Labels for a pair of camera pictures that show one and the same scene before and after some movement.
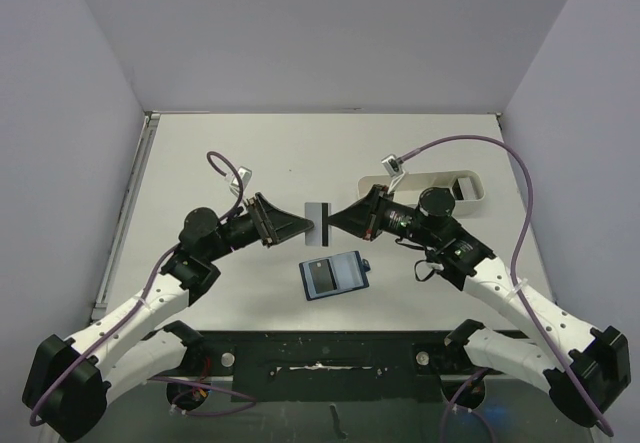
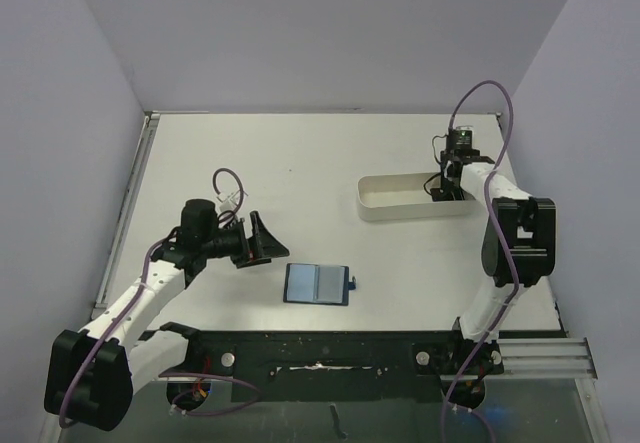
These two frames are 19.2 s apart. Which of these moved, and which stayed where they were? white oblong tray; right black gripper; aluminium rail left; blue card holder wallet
Moved: right black gripper; blue card holder wallet
Stayed: aluminium rail left; white oblong tray
